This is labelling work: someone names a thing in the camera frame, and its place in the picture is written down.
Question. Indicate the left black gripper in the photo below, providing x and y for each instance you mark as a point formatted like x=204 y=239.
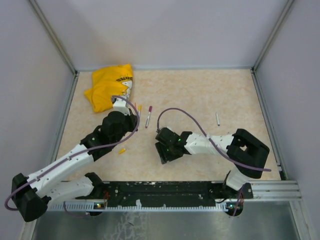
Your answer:
x=133 y=119

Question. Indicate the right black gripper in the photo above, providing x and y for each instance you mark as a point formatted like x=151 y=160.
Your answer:
x=164 y=156

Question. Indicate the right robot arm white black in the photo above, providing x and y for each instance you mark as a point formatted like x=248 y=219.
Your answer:
x=245 y=151

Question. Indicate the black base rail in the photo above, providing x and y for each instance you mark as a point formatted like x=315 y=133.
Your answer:
x=162 y=193

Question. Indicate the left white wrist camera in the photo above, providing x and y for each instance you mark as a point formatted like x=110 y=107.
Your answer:
x=120 y=105

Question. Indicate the yellow folded shirt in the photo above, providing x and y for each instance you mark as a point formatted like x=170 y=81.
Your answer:
x=107 y=82

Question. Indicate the white pen right side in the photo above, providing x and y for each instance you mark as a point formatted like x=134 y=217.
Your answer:
x=217 y=119

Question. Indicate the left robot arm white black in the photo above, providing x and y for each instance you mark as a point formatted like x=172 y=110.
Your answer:
x=35 y=193

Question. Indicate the aluminium frame side rail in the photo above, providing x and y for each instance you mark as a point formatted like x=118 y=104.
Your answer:
x=269 y=126

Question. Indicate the white pen red marks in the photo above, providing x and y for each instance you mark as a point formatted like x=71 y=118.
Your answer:
x=148 y=120

